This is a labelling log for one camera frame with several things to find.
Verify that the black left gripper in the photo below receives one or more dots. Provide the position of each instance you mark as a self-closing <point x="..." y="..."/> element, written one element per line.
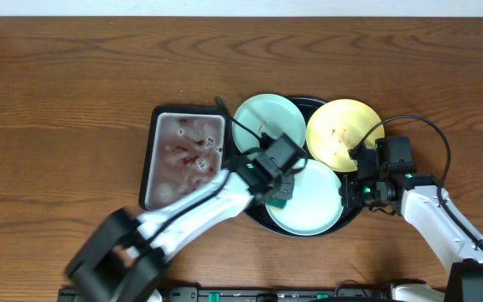
<point x="291" y="185"/>

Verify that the black rectangular water tray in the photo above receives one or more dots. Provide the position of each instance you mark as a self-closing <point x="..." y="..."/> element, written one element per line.
<point x="185" y="150"/>

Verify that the green yellow sponge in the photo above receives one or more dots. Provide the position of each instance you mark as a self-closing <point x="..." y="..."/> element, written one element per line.
<point x="278" y="204"/>

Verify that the light green plate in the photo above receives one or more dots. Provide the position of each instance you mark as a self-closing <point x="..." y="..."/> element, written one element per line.
<point x="315" y="205"/>
<point x="269" y="114"/>

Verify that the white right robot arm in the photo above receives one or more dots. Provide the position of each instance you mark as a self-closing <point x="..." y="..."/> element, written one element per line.
<point x="387" y="176"/>

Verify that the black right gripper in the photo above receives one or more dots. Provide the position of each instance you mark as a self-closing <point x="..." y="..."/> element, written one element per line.
<point x="348" y="191"/>

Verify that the yellow plate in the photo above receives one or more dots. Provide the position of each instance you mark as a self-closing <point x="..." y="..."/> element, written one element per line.
<point x="337" y="127"/>

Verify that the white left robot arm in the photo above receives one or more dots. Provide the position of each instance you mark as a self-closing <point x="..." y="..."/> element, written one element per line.
<point x="126" y="257"/>

